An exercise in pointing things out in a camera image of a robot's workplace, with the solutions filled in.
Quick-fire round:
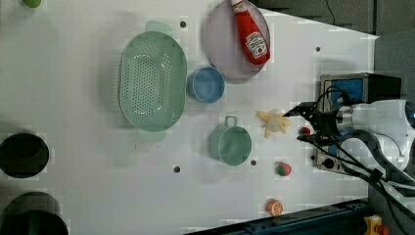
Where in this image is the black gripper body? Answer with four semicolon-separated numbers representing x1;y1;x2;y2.
309;112;340;146

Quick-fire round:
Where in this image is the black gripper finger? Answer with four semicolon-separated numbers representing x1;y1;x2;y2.
297;134;322;144
284;102;317;118

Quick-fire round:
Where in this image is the peeled toy banana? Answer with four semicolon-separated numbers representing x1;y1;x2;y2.
256;111;291;139

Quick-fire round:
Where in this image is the silver black toaster oven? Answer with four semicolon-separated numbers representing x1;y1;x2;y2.
317;73;401;157

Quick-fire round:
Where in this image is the small red green toy fruit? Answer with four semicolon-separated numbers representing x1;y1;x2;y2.
299;126;311;135

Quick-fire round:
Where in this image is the toy strawberry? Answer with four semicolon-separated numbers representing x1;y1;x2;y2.
275;163;292;177

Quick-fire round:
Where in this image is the toy orange slice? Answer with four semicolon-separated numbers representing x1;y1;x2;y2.
265;199;284;216

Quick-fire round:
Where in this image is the green plastic mug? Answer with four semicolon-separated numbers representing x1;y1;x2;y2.
207;116;253;165

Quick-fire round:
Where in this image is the red ketchup bottle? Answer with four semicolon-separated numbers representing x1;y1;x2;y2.
230;0;270;65

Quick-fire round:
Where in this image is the blue plastic cup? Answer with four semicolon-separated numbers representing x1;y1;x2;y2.
187;67;225;104

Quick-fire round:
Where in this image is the grey round plate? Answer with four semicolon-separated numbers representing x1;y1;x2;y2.
205;0;271;79

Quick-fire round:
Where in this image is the green perforated colander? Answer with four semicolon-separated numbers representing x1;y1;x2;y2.
117;21;187;142

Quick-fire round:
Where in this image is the black round container upper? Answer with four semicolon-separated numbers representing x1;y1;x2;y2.
0;133;50;178

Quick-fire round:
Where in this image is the black round container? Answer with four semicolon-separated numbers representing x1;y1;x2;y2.
0;133;50;178
1;192;69;235

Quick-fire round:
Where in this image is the black round container lower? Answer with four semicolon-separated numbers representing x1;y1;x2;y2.
1;192;69;235

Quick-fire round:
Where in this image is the green object at corner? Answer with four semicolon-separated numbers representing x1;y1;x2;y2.
23;0;42;9

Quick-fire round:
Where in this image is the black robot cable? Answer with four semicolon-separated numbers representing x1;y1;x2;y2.
315;85;415;235

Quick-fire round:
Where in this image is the blue metal frame rail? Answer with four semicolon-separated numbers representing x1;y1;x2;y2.
186;200;373;235

